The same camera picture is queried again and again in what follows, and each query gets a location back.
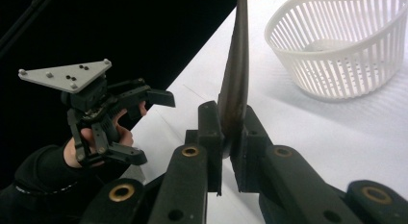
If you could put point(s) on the white table mat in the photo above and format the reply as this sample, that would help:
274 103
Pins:
320 128

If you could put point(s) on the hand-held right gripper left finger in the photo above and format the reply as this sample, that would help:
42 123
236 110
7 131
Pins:
189 172

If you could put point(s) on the white plastic basket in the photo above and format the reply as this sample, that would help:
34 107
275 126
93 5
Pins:
336 57

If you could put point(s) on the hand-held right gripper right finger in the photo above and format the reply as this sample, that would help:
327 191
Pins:
282 179

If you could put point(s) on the black kitchen knife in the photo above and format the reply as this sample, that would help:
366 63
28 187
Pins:
235 83

